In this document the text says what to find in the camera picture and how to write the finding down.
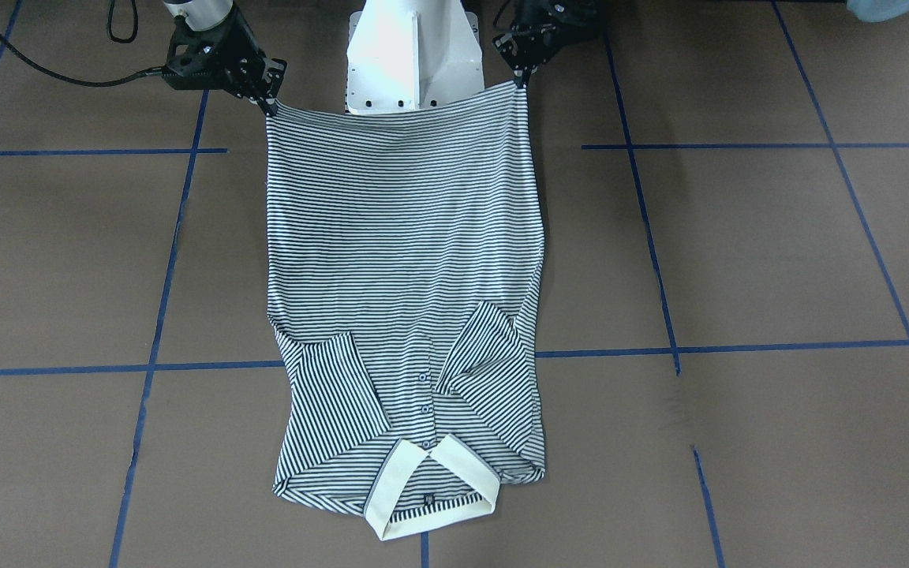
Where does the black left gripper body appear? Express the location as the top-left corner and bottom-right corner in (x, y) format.
(492, 1), (605, 74)

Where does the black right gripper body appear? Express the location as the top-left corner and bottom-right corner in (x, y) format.
(161, 11), (287, 102)

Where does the navy white striped polo shirt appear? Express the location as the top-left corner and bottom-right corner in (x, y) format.
(266, 82), (546, 540)

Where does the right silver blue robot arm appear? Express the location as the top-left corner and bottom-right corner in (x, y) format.
(162, 1), (287, 118)

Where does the brown paper table cover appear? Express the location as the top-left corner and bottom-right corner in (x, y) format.
(0, 1), (909, 567)

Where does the black cable on desk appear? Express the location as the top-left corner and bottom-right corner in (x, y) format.
(0, 0), (167, 88)

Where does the white camera mast post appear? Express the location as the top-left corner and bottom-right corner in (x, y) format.
(344, 1), (484, 115)

